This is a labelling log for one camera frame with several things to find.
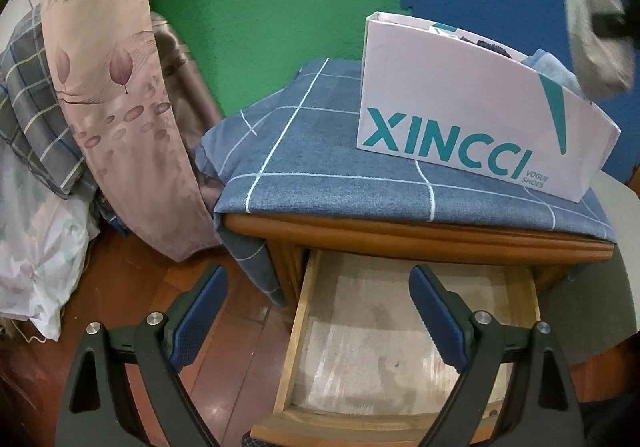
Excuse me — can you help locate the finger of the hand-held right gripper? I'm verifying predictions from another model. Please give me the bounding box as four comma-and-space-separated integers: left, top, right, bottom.
590, 11, 640, 40

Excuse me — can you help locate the white floral bedding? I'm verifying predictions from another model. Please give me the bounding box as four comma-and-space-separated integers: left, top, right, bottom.
0, 150, 101, 343

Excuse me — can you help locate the wooden nightstand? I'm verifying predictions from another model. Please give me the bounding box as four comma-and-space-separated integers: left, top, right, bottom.
222, 212, 616, 313

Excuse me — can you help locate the grey plaid blanket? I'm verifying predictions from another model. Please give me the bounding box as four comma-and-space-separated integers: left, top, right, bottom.
0, 7, 101, 200

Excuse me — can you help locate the grey underwear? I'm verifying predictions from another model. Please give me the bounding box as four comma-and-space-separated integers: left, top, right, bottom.
562, 0, 637, 98

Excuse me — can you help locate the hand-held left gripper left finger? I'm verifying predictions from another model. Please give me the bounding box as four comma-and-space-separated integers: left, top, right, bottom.
55, 263, 229, 447

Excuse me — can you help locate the blue checked cloth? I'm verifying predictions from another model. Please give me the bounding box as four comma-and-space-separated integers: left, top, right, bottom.
192, 58, 617, 308

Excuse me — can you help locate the brown satin pillow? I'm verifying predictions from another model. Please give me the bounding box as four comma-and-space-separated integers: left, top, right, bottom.
147, 11, 226, 193

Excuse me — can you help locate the plaid slipper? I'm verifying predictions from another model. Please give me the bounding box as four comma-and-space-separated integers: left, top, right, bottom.
240, 429, 281, 447

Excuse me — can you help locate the white box with teal print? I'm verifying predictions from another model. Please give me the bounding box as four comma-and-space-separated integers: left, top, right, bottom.
356, 11, 622, 204

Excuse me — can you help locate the white cable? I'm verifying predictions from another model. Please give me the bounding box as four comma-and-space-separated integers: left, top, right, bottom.
6, 326, 47, 344

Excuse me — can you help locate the light blue sock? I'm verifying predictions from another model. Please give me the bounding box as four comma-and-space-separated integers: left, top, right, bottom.
524, 48, 584, 97

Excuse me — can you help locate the wooden drawer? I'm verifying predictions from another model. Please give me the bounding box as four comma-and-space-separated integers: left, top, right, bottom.
250, 249, 543, 447

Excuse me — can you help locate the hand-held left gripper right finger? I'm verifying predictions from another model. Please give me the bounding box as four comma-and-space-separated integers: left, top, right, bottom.
408, 264, 586, 447

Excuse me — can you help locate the dark blue striped cloth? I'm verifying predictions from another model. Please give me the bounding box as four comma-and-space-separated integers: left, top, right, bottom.
95, 197, 132, 234

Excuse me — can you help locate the pink leaf-print pillow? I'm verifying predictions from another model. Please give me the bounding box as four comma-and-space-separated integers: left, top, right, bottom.
37, 0, 226, 263

